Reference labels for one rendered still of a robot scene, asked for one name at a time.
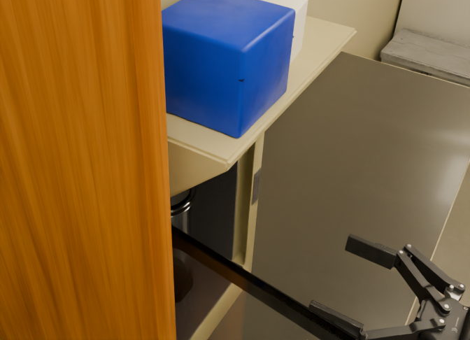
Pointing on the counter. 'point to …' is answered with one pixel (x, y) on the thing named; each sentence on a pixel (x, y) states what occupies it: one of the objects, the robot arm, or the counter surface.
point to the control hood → (198, 157)
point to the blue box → (225, 58)
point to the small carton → (300, 5)
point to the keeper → (256, 186)
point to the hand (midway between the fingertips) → (336, 276)
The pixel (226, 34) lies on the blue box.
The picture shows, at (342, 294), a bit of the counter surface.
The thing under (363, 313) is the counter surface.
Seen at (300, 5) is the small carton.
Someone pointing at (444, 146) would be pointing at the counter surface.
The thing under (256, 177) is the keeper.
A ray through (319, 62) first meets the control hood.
